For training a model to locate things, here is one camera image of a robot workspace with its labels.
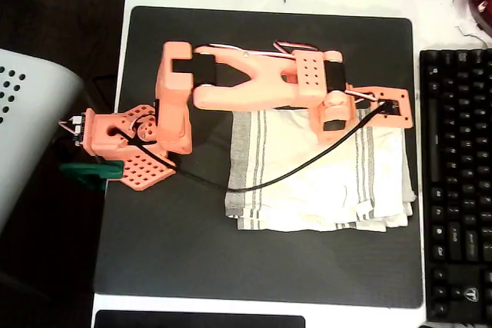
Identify white perforated chair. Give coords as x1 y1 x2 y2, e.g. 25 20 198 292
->
0 48 88 231

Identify white crumpled tissue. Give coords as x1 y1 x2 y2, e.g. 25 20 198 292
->
453 0 492 43

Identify green table clamp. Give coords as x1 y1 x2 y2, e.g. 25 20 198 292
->
59 161 125 191

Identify orange camera mount plate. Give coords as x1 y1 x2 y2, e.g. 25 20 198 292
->
357 87 414 130

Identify black camera cable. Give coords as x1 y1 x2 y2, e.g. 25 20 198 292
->
122 100 391 193

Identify white red servo wire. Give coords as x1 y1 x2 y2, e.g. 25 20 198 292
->
209 39 321 57
344 88 387 105

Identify black desk mat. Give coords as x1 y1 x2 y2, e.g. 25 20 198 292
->
93 5 426 310

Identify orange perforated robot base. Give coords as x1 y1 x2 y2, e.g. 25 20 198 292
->
85 104 178 193

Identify black keyboard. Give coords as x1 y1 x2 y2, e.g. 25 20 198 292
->
418 48 492 325

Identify white striped dish towel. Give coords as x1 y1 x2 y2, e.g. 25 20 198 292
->
224 108 418 234

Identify black flat device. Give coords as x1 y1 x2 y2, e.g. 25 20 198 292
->
94 309 307 328

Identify motor controller board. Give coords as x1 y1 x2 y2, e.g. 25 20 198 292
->
57 112 88 148

